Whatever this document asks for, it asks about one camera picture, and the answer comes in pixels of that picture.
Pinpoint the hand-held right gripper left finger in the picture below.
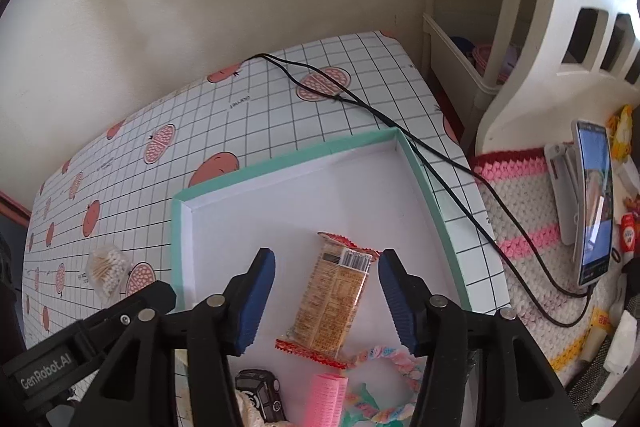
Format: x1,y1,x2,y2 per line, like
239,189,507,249
67,248,277,427

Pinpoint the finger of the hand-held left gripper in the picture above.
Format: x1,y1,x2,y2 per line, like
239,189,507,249
117,281,177,323

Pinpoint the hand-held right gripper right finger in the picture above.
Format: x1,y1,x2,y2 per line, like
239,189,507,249
377,248,583,427

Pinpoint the bag of cotton swabs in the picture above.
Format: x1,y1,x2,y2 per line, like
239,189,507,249
86,246,132,305

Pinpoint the pastel rainbow scrunchie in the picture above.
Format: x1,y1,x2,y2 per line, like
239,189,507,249
345,344,426,425

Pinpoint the brown snack packet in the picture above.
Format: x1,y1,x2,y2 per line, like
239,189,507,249
275,231,383,370

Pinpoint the black toy car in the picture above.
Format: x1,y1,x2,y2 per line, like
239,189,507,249
235,369,287,423

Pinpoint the clear green plastic toy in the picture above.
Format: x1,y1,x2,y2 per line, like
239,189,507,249
344,382,381,427

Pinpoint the beige lace cloth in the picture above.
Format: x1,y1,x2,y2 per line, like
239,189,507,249
235,389,266,427

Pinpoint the pink hair roller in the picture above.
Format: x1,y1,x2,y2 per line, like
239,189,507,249
300,372,349,427

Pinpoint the green-rimmed white box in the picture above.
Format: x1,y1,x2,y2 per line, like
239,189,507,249
171,127,473,427

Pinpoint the pink and white crochet mat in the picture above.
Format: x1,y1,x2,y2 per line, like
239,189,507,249
470,147,621,388

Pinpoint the grid fruit-print tablecloth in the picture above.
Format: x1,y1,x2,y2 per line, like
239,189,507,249
22,31,511,403

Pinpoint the grey phone stand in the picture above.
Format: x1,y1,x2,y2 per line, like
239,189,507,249
544,142,581,247

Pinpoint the smartphone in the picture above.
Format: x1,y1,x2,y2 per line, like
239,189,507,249
571,119,615,287

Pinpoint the white tissue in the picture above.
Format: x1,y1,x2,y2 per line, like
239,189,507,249
604,312,640,374

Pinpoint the cream storage rack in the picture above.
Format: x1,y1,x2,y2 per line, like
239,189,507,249
421,0,516,142

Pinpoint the red snack packet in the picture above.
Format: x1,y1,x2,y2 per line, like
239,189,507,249
620,214,640,259

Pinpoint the pink basket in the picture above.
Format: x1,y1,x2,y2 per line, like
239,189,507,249
472,43,497,74

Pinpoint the purple container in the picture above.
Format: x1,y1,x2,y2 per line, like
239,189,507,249
499,47,522,78

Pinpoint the yellow toy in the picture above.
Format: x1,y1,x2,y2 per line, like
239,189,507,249
606,104,637,158

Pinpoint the white slotted plastic chair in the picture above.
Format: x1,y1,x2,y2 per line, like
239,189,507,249
475,0,640,158

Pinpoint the black cable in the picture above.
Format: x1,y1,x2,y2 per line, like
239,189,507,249
248,53,596,328

